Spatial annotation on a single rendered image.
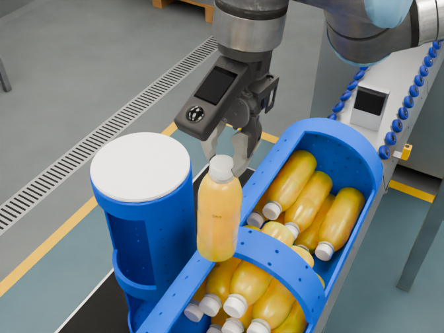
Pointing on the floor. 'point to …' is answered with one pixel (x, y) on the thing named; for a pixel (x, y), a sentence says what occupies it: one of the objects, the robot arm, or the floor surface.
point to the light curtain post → (423, 240)
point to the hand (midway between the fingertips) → (221, 166)
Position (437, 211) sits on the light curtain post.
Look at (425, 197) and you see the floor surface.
